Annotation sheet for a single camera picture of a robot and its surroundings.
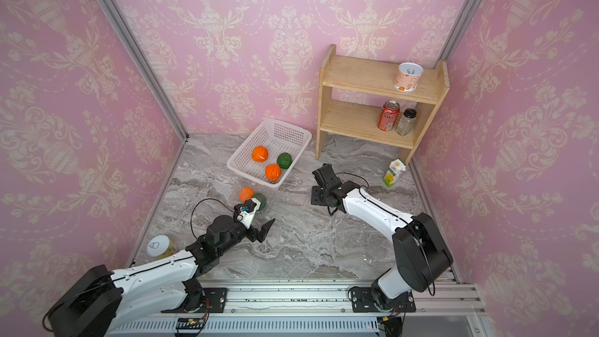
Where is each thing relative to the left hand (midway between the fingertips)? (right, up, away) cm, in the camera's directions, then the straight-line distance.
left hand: (265, 213), depth 82 cm
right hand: (+19, +5, +6) cm, 21 cm away
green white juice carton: (+51, +16, +10) cm, 54 cm away
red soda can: (+45, +36, +5) cm, 58 cm away
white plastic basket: (+1, +30, +34) cm, 45 cm away
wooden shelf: (+37, +36, +16) cm, 54 cm away
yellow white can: (-36, -11, -2) cm, 37 cm away
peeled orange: (-6, +21, +23) cm, 32 cm away
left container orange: (-10, +5, +11) cm, 15 cm away
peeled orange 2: (0, +14, +17) cm, 22 cm away
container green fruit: (+5, +19, +23) cm, 30 cm away
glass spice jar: (+52, +32, +5) cm, 61 cm away
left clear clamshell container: (-1, +5, +10) cm, 11 cm away
